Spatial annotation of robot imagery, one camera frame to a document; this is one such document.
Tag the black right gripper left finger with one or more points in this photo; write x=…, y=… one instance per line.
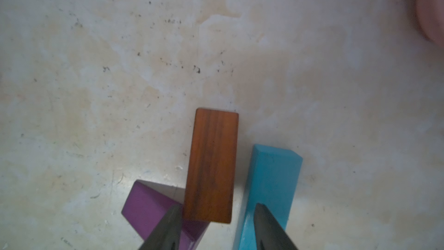
x=166, y=235

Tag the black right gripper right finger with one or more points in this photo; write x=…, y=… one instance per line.
x=269, y=233

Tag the teal rectangular block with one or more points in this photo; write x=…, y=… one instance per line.
x=272, y=180

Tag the reddish brown wooden wedge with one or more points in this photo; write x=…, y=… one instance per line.
x=211, y=171

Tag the pink plastic tray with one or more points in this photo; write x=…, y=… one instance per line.
x=430, y=15

